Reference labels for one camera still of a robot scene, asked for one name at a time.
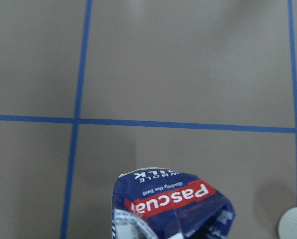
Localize blue white milk carton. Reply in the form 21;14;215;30
111;167;235;239

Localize cream mug dark inside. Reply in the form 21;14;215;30
278;207;297;239

